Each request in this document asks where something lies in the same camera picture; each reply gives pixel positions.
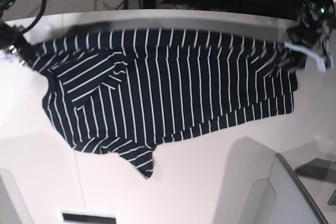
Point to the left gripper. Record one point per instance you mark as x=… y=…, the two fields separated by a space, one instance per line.
x=299 y=60

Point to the navy white striped t-shirt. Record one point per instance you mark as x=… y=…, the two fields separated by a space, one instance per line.
x=128 y=91

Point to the white slotted panel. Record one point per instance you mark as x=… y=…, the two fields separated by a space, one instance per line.
x=84 y=216

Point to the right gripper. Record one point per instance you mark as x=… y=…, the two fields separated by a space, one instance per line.
x=21 y=51

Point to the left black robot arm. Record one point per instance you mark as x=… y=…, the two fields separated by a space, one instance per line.
x=311 y=36

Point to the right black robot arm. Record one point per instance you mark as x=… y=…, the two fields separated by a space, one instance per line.
x=11 y=9

